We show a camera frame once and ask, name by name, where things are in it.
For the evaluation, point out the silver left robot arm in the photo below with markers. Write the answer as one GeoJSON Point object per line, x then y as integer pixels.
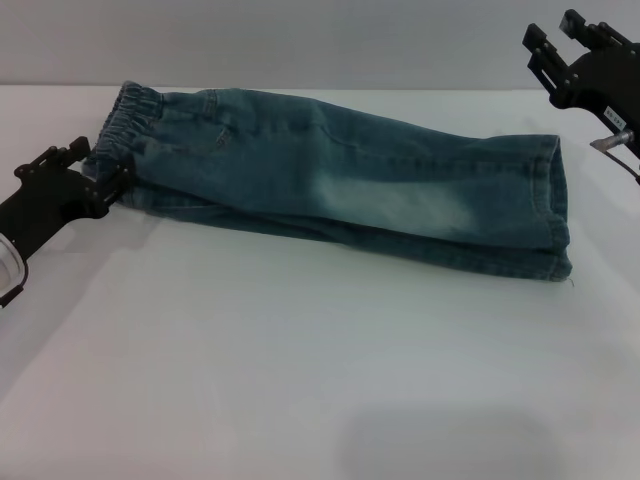
{"type": "Point", "coordinates": [10, 272]}

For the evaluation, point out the blue denim shorts with embroidery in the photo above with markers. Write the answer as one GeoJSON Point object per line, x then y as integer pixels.
{"type": "Point", "coordinates": [325, 185]}

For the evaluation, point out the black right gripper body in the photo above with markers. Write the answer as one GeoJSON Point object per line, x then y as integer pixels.
{"type": "Point", "coordinates": [605, 80]}

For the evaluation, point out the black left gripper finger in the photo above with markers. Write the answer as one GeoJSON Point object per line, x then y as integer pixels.
{"type": "Point", "coordinates": [112, 192]}
{"type": "Point", "coordinates": [70, 151]}

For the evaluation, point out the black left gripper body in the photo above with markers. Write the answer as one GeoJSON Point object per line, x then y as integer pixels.
{"type": "Point", "coordinates": [50, 200]}

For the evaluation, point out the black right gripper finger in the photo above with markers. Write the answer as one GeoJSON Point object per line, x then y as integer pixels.
{"type": "Point", "coordinates": [547, 55]}
{"type": "Point", "coordinates": [587, 31]}

